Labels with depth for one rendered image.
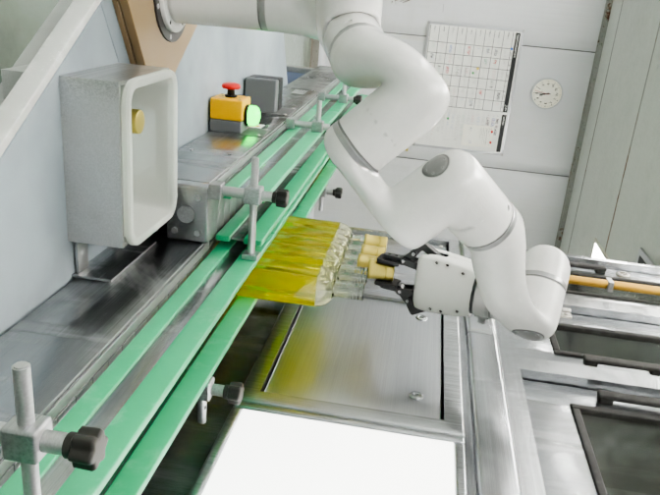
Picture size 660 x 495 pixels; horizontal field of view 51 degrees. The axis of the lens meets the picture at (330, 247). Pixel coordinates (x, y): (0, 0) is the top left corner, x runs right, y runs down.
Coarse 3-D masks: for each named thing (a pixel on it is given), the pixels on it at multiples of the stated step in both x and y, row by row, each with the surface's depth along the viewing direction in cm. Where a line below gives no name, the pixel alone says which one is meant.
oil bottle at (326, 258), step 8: (272, 248) 120; (280, 248) 121; (288, 248) 121; (296, 248) 121; (304, 248) 122; (312, 248) 122; (264, 256) 119; (272, 256) 118; (280, 256) 118; (288, 256) 118; (296, 256) 118; (304, 256) 118; (312, 256) 118; (320, 256) 119; (328, 256) 119; (336, 256) 120; (320, 264) 117; (328, 264) 118; (336, 264) 118; (336, 272) 118
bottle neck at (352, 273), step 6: (342, 264) 120; (342, 270) 119; (348, 270) 119; (354, 270) 119; (360, 270) 119; (366, 270) 119; (342, 276) 119; (348, 276) 119; (354, 276) 119; (360, 276) 119; (366, 276) 119; (360, 282) 119; (366, 282) 119
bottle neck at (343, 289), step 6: (336, 282) 114; (342, 282) 114; (348, 282) 114; (354, 282) 115; (336, 288) 114; (342, 288) 114; (348, 288) 114; (354, 288) 114; (360, 288) 114; (336, 294) 114; (342, 294) 114; (348, 294) 114; (354, 294) 113; (360, 294) 113; (360, 300) 114
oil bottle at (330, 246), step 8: (280, 240) 125; (288, 240) 126; (296, 240) 126; (304, 240) 126; (312, 240) 127; (320, 240) 127; (320, 248) 123; (328, 248) 123; (336, 248) 124; (344, 256) 125
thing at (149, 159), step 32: (128, 96) 86; (160, 96) 101; (128, 128) 87; (160, 128) 103; (128, 160) 88; (160, 160) 105; (128, 192) 90; (160, 192) 107; (128, 224) 91; (160, 224) 102
